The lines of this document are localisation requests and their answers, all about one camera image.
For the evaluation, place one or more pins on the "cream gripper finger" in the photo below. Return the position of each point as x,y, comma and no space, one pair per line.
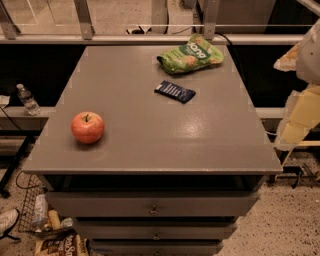
301,115
288,61

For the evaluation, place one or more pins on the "blue rxbar wrapper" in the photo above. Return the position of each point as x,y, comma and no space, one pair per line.
175,92

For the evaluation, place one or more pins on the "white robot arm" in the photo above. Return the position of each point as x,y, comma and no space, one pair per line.
308,57

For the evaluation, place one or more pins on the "red apple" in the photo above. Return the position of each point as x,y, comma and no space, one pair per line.
87,127

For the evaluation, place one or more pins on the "green snack bag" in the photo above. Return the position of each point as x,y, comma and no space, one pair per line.
196,54

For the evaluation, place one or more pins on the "grey drawer cabinet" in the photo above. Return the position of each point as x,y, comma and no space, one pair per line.
165,178

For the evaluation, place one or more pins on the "clear water bottle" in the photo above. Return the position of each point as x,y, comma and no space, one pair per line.
28,100

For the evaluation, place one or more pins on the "brown snack bag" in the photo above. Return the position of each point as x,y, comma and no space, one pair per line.
71,245

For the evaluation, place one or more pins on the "plastic bottle in basket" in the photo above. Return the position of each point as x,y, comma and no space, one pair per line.
40,213

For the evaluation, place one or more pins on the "white shoe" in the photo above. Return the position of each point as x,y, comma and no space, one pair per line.
7,220

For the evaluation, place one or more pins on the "metal railing frame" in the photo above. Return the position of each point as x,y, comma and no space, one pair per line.
104,21

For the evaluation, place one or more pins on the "black wire basket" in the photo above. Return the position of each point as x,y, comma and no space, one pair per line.
54,228

